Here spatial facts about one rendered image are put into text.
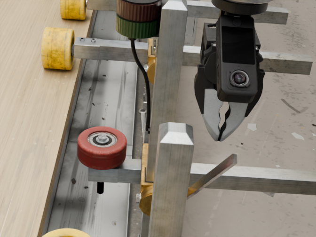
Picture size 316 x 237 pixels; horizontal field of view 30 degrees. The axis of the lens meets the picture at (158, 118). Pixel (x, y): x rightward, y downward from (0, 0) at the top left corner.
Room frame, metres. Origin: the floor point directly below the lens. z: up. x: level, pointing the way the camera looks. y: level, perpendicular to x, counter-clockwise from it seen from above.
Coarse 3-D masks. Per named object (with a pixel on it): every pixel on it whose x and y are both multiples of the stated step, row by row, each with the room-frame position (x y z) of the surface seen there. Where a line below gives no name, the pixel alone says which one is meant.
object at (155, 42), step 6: (126, 0) 0.73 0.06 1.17; (132, 0) 0.73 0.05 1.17; (138, 0) 0.73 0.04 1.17; (144, 0) 0.73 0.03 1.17; (150, 0) 0.73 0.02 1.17; (156, 0) 0.74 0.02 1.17; (156, 36) 0.73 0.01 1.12; (132, 42) 0.74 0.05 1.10; (156, 42) 0.73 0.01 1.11; (132, 48) 0.74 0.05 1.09; (156, 48) 0.73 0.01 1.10; (156, 54) 0.73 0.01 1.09; (138, 60) 0.75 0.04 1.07; (138, 66) 0.74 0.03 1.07; (144, 72) 0.74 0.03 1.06; (144, 78) 0.74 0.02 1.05
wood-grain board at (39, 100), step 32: (0, 0) 1.34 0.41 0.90; (32, 0) 1.36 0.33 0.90; (0, 32) 1.16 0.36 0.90; (32, 32) 1.18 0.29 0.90; (0, 64) 1.01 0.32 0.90; (32, 64) 1.03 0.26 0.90; (0, 96) 0.90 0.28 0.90; (32, 96) 0.91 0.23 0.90; (64, 96) 0.92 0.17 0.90; (0, 128) 0.79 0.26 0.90; (32, 128) 0.80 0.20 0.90; (64, 128) 0.82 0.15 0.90; (0, 160) 0.71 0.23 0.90; (32, 160) 0.72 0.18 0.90; (0, 192) 0.64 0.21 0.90; (32, 192) 0.64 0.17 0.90; (0, 224) 0.57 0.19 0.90; (32, 224) 0.58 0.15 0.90
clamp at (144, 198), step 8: (144, 144) 0.83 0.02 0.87; (144, 152) 0.81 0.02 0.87; (144, 160) 0.79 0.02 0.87; (144, 168) 0.76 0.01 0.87; (144, 176) 0.74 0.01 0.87; (144, 184) 0.72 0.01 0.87; (152, 184) 0.73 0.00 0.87; (144, 192) 0.71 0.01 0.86; (136, 200) 0.71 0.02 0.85; (144, 200) 0.70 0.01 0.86; (144, 208) 0.70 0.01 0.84
